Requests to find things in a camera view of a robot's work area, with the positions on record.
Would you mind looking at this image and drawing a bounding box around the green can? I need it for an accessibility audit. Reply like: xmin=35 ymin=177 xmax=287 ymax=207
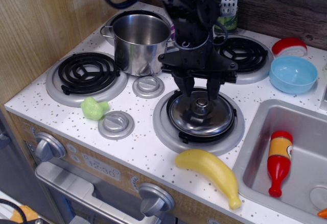
xmin=214 ymin=8 xmax=238 ymax=35

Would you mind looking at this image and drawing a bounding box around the orange toy carrot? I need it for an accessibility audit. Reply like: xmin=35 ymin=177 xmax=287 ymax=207
xmin=317 ymin=208 xmax=327 ymax=218

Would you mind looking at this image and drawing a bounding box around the red toy ketchup bottle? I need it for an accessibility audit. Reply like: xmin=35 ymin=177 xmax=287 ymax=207
xmin=267 ymin=131 xmax=293 ymax=197

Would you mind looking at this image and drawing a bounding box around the front left black burner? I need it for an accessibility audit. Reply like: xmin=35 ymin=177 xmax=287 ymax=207
xmin=45 ymin=52 xmax=128 ymax=107

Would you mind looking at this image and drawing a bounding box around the white slotted spatula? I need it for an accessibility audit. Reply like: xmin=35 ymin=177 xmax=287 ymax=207
xmin=220 ymin=0 xmax=238 ymax=17

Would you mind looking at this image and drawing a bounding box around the orange object on floor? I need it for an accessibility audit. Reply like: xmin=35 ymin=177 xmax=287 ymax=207
xmin=10 ymin=206 xmax=39 ymax=223

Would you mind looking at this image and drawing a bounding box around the oven dial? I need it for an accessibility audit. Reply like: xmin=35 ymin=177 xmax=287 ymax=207
xmin=138 ymin=183 xmax=175 ymax=217
xmin=35 ymin=132 xmax=66 ymax=162

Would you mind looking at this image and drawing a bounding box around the front right black burner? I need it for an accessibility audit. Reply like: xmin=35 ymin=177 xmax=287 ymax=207
xmin=152 ymin=90 xmax=245 ymax=156

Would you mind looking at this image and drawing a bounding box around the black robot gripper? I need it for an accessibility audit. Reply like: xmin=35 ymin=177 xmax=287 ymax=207
xmin=158 ymin=21 xmax=238 ymax=101

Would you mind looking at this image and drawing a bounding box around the grey stove top knob front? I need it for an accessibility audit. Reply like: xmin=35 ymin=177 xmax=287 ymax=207
xmin=98 ymin=111 xmax=135 ymax=140

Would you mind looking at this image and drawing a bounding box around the purple striped toy ball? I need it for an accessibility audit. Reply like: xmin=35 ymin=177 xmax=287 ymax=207
xmin=170 ymin=24 xmax=175 ymax=41

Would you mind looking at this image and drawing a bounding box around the silver sink basin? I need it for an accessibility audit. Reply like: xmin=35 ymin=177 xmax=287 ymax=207
xmin=233 ymin=99 xmax=326 ymax=223

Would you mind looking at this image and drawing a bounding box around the grey stove top knob middle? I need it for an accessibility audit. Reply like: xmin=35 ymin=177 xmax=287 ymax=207
xmin=132 ymin=76 xmax=165 ymax=99

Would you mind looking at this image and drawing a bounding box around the grey oven door handle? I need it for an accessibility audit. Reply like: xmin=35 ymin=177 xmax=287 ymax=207
xmin=35 ymin=162 xmax=162 ymax=223

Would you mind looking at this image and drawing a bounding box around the back right black burner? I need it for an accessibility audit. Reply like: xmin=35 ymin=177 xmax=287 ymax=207
xmin=218 ymin=35 xmax=274 ymax=85

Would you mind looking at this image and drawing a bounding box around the light blue bowl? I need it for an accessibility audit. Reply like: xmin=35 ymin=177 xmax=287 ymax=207
xmin=269 ymin=56 xmax=318 ymax=94

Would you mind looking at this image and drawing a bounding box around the green toy broccoli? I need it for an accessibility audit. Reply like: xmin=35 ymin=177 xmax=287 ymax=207
xmin=80 ymin=97 xmax=109 ymax=120

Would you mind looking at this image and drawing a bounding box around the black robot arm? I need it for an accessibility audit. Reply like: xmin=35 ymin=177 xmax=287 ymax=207
xmin=158 ymin=0 xmax=238 ymax=100

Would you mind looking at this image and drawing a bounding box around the stainless steel pot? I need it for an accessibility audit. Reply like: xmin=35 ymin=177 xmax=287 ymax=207
xmin=100 ymin=14 xmax=171 ymax=76

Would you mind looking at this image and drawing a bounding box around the right oven dial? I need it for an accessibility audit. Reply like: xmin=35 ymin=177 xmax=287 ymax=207
xmin=138 ymin=183 xmax=175 ymax=217

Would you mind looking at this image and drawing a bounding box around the left oven dial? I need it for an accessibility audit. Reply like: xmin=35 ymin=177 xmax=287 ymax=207
xmin=35 ymin=132 xmax=66 ymax=162

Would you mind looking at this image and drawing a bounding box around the black cable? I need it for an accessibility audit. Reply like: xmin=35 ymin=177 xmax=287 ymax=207
xmin=0 ymin=197 xmax=28 ymax=224

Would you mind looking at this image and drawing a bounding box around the steel pot lid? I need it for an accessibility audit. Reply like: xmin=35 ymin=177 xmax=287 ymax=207
xmin=167 ymin=88 xmax=235 ymax=137

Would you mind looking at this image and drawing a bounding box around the yellow toy banana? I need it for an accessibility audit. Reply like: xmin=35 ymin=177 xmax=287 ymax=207
xmin=175 ymin=149 xmax=242 ymax=210

